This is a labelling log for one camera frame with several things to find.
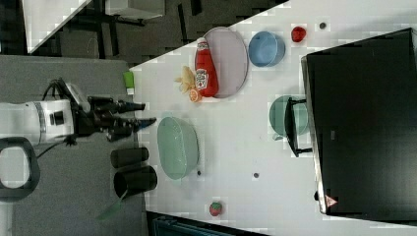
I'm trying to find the red toy strawberry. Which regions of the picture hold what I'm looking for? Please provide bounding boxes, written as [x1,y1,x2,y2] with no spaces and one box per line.
[208,202,222,216]

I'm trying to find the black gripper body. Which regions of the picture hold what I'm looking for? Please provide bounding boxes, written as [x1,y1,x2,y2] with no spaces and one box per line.
[69,96,133,143]

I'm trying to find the black toaster oven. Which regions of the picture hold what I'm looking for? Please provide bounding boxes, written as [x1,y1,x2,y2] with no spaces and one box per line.
[285,28,417,225]

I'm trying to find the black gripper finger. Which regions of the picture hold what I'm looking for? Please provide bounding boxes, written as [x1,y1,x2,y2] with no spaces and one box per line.
[117,100,146,114]
[115,118,156,132]

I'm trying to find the purple oval plate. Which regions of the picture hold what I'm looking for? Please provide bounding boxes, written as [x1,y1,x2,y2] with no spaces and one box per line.
[204,27,249,98]

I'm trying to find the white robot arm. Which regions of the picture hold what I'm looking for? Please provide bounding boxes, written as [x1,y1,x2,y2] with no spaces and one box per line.
[1,96,156,203]

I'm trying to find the yellow plush banana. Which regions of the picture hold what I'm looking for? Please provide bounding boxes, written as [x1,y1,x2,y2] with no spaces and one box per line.
[175,66,196,93]

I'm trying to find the blue cup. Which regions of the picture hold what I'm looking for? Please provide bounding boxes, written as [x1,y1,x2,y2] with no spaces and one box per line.
[248,31,286,67]

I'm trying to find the green plastic strainer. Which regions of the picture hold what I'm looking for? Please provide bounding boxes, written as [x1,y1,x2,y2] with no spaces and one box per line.
[157,116,200,180]

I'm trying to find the small black cylinder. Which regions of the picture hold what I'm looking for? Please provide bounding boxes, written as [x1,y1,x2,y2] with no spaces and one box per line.
[110,147,149,168]

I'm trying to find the orange slice toy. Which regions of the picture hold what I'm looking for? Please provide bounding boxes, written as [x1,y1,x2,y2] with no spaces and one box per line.
[189,88,202,102]

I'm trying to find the red toy tomato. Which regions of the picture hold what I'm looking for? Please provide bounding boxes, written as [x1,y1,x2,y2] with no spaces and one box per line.
[291,27,307,42]

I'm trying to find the green marker tube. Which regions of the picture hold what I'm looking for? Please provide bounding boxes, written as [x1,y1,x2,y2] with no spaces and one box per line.
[123,71,135,95]

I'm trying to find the green mug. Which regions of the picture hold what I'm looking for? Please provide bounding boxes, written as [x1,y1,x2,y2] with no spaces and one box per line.
[268,95,309,141]

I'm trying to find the large black cylinder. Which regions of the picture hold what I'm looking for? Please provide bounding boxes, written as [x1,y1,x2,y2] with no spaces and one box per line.
[113,166,157,199]

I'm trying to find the red plush ketchup bottle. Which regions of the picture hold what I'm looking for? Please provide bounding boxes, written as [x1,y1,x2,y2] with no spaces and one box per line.
[195,37,218,97]

